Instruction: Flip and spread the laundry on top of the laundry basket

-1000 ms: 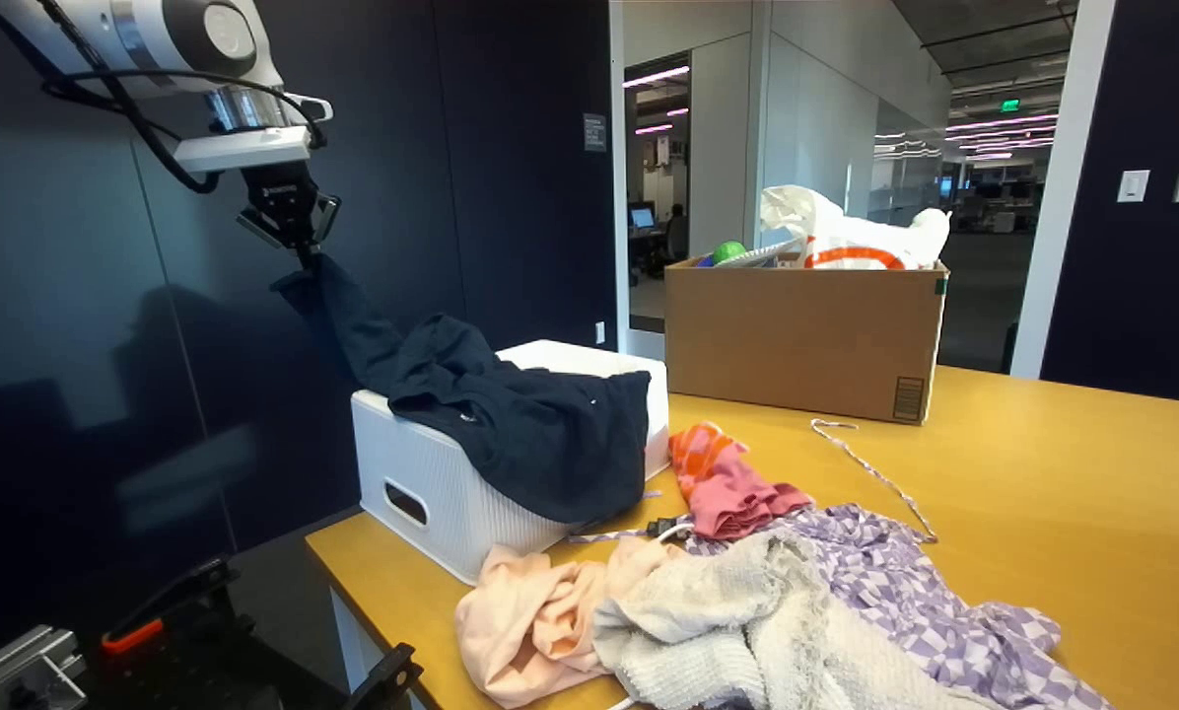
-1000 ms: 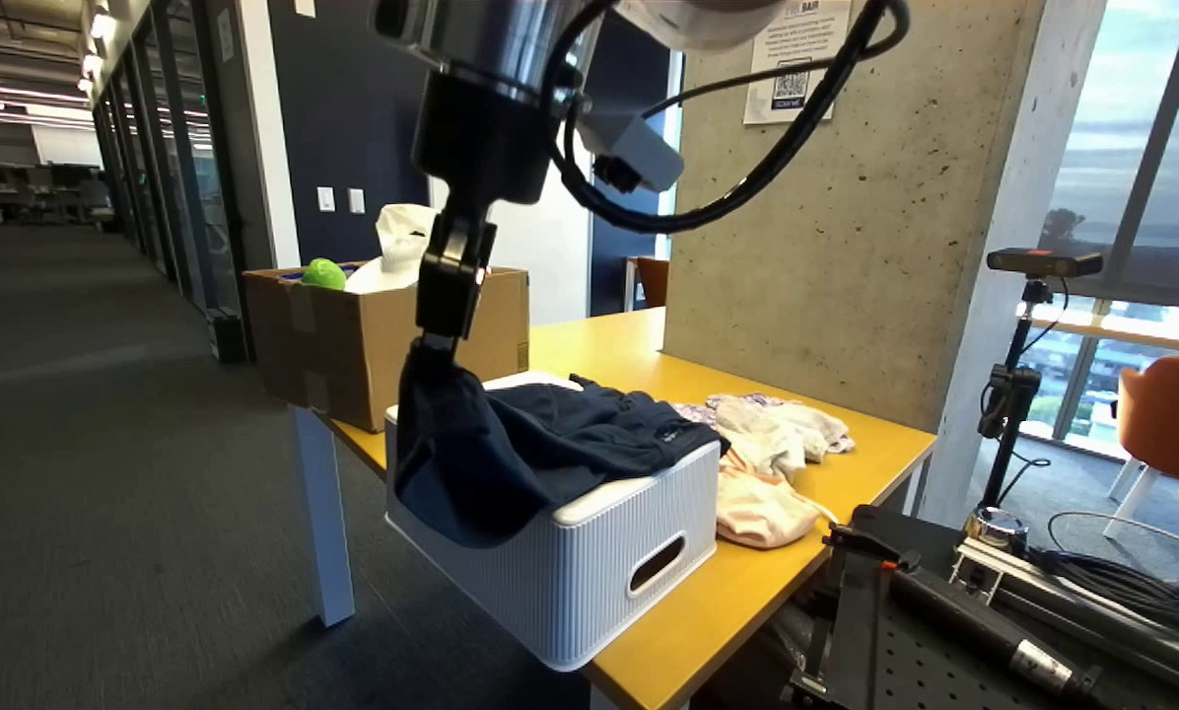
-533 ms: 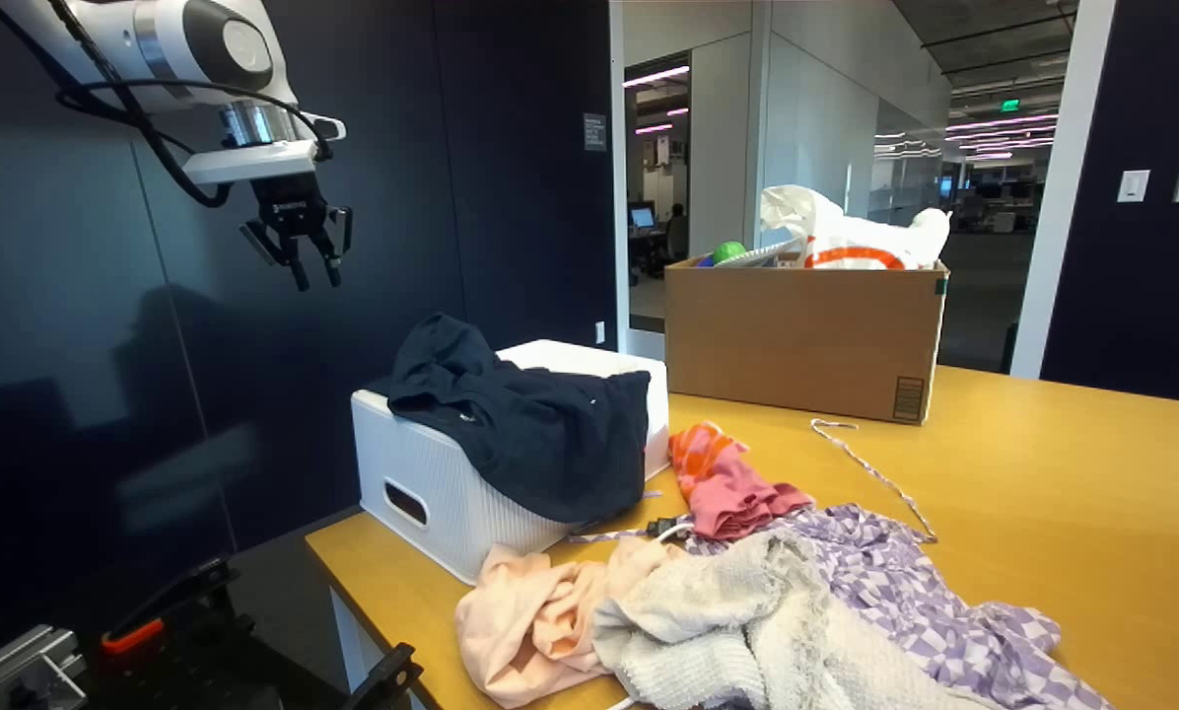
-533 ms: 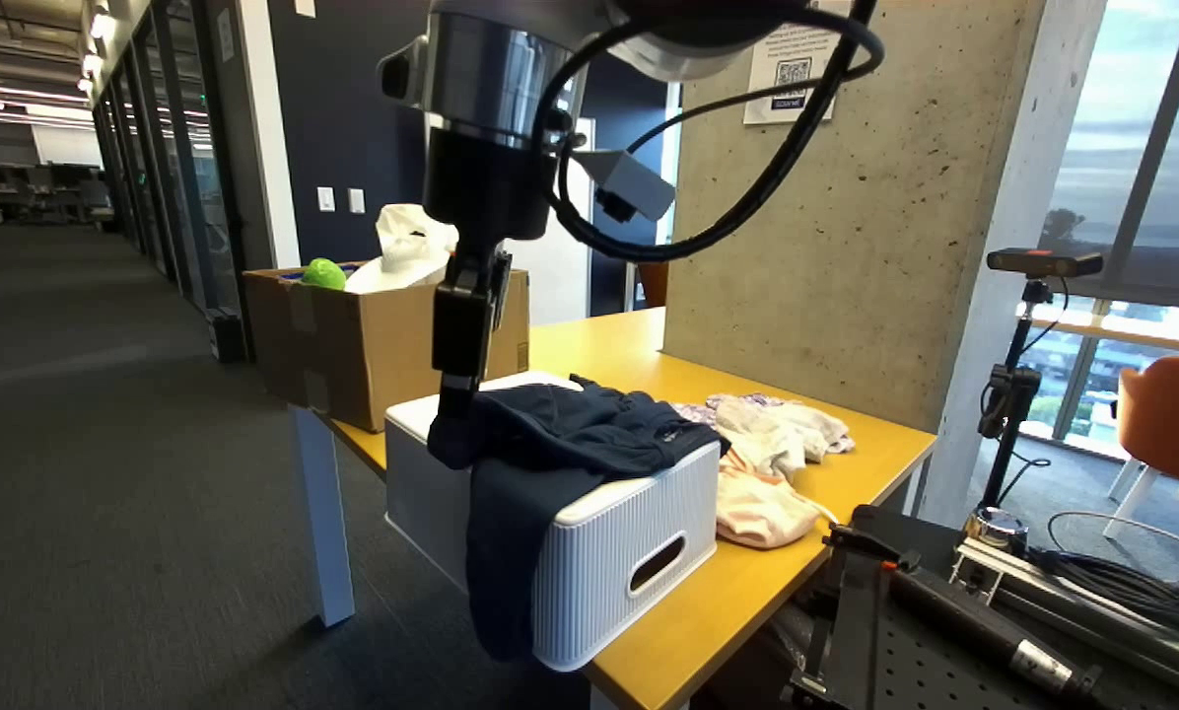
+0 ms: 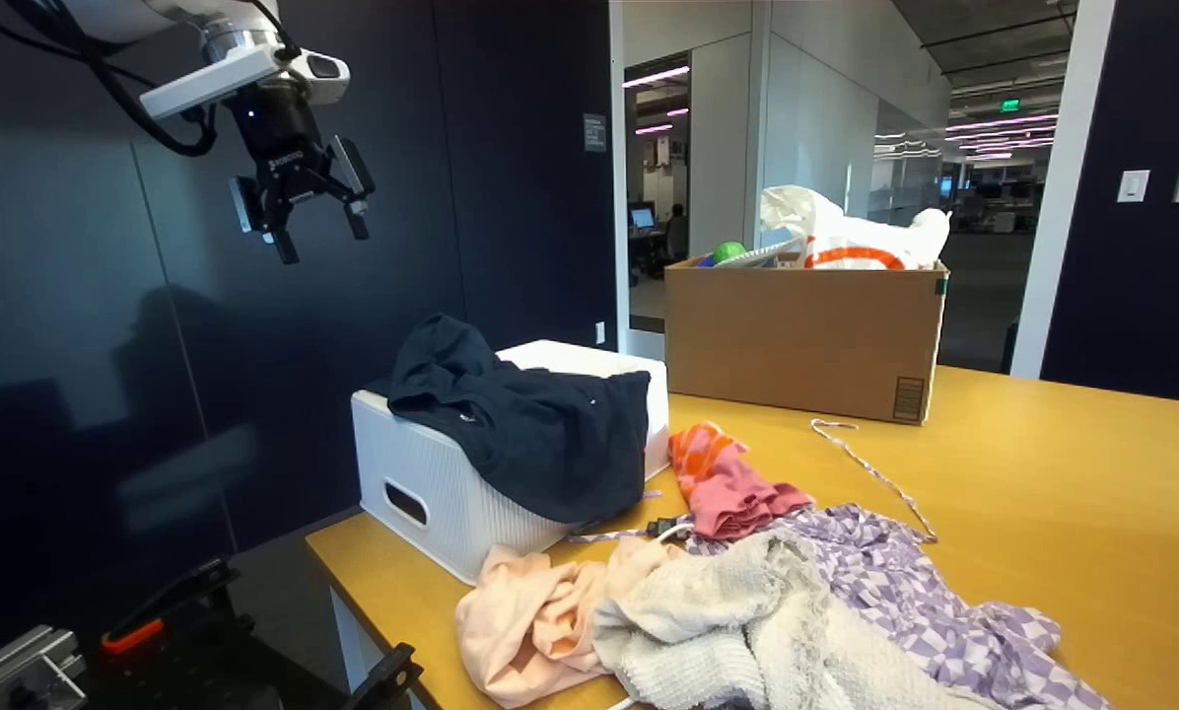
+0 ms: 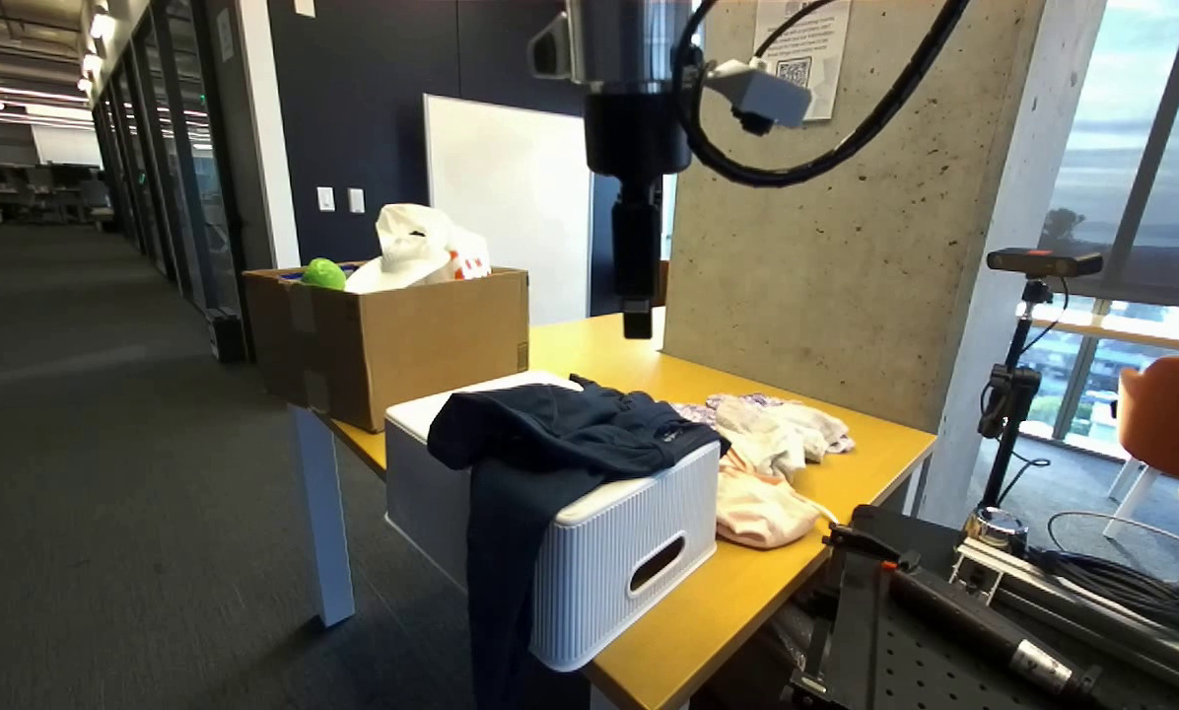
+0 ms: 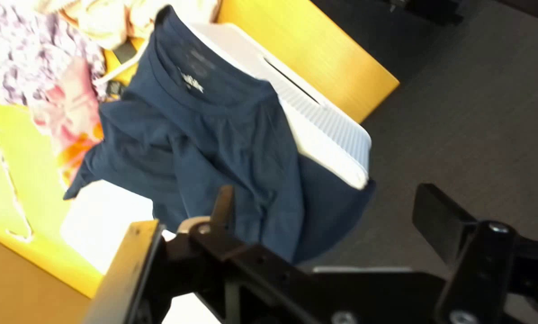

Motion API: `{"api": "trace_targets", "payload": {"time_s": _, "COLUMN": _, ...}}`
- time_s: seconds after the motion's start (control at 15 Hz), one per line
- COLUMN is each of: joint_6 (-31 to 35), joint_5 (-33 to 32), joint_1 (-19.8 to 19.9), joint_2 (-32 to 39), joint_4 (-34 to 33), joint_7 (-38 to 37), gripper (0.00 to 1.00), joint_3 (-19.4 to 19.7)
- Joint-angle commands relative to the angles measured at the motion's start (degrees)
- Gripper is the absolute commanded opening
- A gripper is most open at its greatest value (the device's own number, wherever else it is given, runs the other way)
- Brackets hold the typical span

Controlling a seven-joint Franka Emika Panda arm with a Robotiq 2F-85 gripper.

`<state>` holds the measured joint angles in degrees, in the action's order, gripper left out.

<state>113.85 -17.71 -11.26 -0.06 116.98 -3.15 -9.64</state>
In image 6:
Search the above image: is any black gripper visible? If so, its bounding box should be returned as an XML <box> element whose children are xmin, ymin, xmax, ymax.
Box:
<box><xmin>585</xmin><ymin>91</ymin><xmax>694</xmax><ymax>342</ymax></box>

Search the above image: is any navy blue cloth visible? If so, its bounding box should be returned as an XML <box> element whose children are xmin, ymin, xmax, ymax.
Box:
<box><xmin>424</xmin><ymin>373</ymin><xmax>728</xmax><ymax>710</ymax></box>

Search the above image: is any white plastic laundry basket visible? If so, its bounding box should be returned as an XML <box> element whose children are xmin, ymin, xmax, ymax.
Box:
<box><xmin>381</xmin><ymin>373</ymin><xmax>727</xmax><ymax>676</ymax></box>

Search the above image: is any purple checkered cloth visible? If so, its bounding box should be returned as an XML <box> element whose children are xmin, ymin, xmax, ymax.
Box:
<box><xmin>681</xmin><ymin>394</ymin><xmax>748</xmax><ymax>438</ymax></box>

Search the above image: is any white whiteboard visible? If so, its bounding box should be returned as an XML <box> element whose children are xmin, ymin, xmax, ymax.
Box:
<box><xmin>420</xmin><ymin>91</ymin><xmax>601</xmax><ymax>333</ymax></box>

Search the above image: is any cream towel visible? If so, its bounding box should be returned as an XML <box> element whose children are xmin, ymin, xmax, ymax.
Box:
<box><xmin>704</xmin><ymin>391</ymin><xmax>858</xmax><ymax>482</ymax></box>

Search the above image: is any white plastic bag orange print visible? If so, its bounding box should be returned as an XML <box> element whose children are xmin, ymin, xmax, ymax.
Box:
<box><xmin>343</xmin><ymin>200</ymin><xmax>497</xmax><ymax>298</ymax></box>

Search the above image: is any brown cardboard box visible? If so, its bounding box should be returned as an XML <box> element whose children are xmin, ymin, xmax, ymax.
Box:
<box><xmin>239</xmin><ymin>265</ymin><xmax>531</xmax><ymax>433</ymax></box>

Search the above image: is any peach cloth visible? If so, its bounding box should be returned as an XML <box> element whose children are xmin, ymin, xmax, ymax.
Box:
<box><xmin>715</xmin><ymin>465</ymin><xmax>838</xmax><ymax>554</ymax></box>

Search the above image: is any white QR code poster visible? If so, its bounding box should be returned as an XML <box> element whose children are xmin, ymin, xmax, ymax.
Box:
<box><xmin>748</xmin><ymin>0</ymin><xmax>857</xmax><ymax>129</ymax></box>

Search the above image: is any green ball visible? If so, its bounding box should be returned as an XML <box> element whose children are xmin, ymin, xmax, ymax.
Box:
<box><xmin>301</xmin><ymin>257</ymin><xmax>351</xmax><ymax>298</ymax></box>

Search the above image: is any white table leg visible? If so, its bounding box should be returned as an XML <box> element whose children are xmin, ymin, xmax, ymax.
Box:
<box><xmin>286</xmin><ymin>402</ymin><xmax>359</xmax><ymax>630</ymax></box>

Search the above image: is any orange chair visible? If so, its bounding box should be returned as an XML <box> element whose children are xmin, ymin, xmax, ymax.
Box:
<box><xmin>1110</xmin><ymin>357</ymin><xmax>1179</xmax><ymax>544</ymax></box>

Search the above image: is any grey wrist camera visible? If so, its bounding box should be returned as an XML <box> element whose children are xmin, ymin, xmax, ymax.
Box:
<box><xmin>702</xmin><ymin>54</ymin><xmax>817</xmax><ymax>140</ymax></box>

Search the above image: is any black clamp orange handle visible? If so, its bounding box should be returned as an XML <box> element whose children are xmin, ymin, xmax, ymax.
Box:
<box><xmin>825</xmin><ymin>521</ymin><xmax>909</xmax><ymax>584</ymax></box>

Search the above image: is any black camera tripod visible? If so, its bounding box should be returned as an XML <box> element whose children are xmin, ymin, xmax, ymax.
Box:
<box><xmin>978</xmin><ymin>245</ymin><xmax>1109</xmax><ymax>521</ymax></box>

